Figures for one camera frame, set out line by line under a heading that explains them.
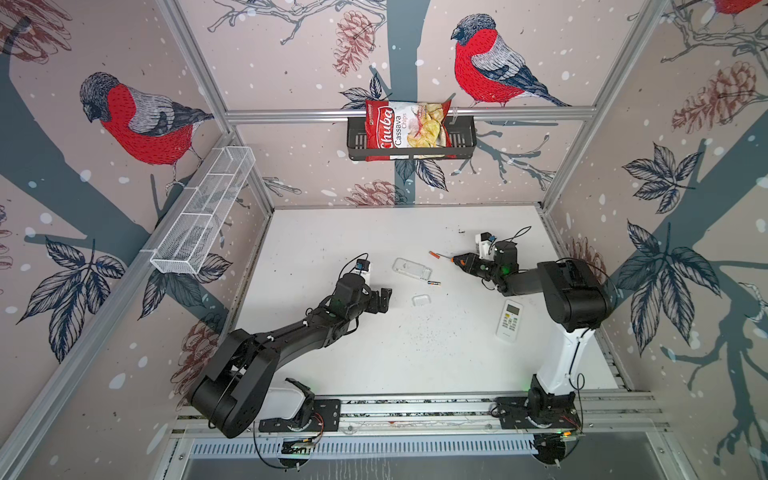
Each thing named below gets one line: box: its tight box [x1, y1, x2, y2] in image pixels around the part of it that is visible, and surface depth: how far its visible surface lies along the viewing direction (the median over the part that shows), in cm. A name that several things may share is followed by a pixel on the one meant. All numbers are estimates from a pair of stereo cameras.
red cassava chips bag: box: [365, 100, 456, 162], surface depth 89 cm
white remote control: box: [392, 257, 433, 281], surface depth 103 cm
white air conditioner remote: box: [496, 299, 524, 343], surface depth 90 cm
